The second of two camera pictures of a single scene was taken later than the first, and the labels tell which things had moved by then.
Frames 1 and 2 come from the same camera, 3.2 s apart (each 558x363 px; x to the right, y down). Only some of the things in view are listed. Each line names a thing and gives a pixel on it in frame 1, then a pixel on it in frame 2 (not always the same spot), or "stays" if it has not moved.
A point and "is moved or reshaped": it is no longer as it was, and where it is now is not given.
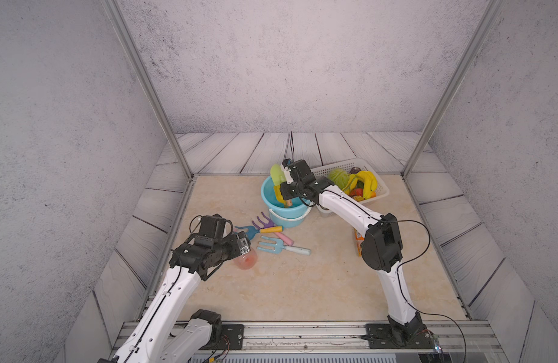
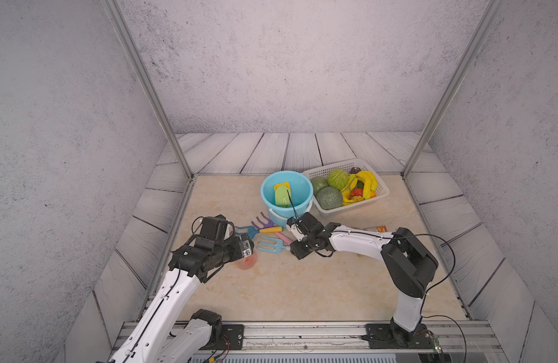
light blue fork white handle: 280,247 stays
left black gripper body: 232,247 stays
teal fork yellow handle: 252,230 stays
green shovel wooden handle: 279,178 is moved or reshaped
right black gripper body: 292,190 → 300,249
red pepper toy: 357,192 stays
